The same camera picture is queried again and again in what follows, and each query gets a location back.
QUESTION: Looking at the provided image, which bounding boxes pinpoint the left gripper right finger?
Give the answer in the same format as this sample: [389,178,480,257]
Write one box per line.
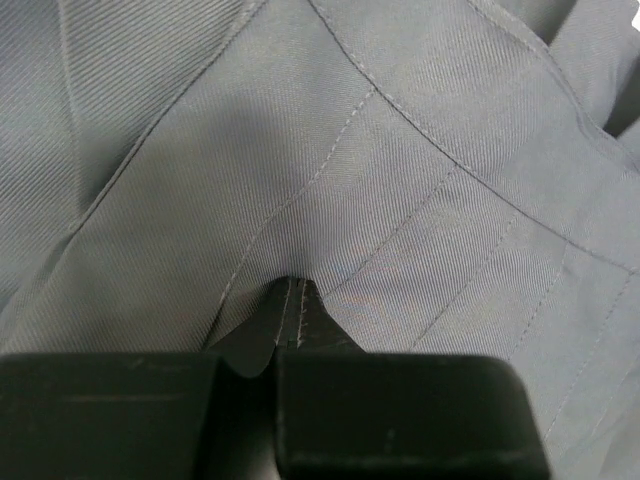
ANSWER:
[273,279,551,479]

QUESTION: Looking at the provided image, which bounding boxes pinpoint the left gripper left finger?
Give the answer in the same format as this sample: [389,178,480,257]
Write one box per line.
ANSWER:
[1,354,278,479]

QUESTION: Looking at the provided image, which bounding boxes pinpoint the grey pleated skirt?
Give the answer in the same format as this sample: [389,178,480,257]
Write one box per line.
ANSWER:
[1,1,639,479]

